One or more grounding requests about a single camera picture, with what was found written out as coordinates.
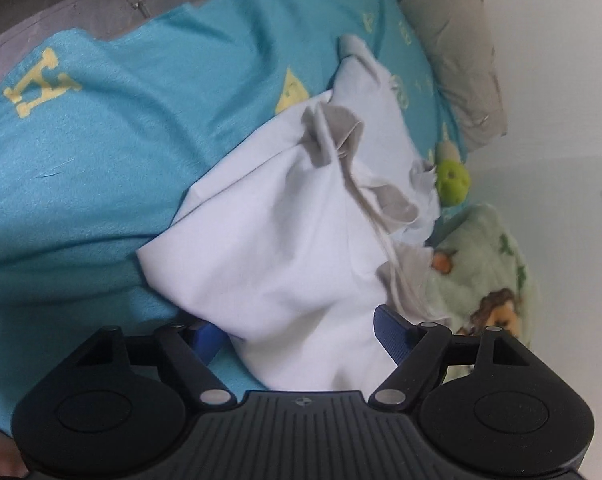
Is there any white shirt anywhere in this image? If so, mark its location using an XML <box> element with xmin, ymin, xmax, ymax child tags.
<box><xmin>137</xmin><ymin>34</ymin><xmax>449</xmax><ymax>392</ymax></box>

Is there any green lion print blanket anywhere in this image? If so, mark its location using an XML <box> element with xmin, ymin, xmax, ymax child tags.
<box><xmin>423</xmin><ymin>202</ymin><xmax>538</xmax><ymax>348</ymax></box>

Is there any grey mattress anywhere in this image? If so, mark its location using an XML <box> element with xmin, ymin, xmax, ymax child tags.
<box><xmin>0</xmin><ymin>0</ymin><xmax>154</xmax><ymax>106</ymax></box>

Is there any teal printed bed sheet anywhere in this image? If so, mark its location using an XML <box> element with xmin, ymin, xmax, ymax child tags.
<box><xmin>0</xmin><ymin>0</ymin><xmax>469</xmax><ymax>431</ymax></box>

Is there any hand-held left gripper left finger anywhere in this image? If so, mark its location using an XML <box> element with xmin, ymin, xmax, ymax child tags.
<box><xmin>68</xmin><ymin>322</ymin><xmax>237</xmax><ymax>408</ymax></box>

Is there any grey pillow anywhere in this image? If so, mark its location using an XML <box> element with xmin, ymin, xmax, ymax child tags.
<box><xmin>400</xmin><ymin>0</ymin><xmax>508</xmax><ymax>153</ymax></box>

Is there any green plush toy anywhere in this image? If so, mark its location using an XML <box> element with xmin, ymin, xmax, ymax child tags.
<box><xmin>433</xmin><ymin>141</ymin><xmax>470</xmax><ymax>207</ymax></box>

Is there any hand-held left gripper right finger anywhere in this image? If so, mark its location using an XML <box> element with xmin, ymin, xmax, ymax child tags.
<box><xmin>368</xmin><ymin>304</ymin><xmax>537</xmax><ymax>411</ymax></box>

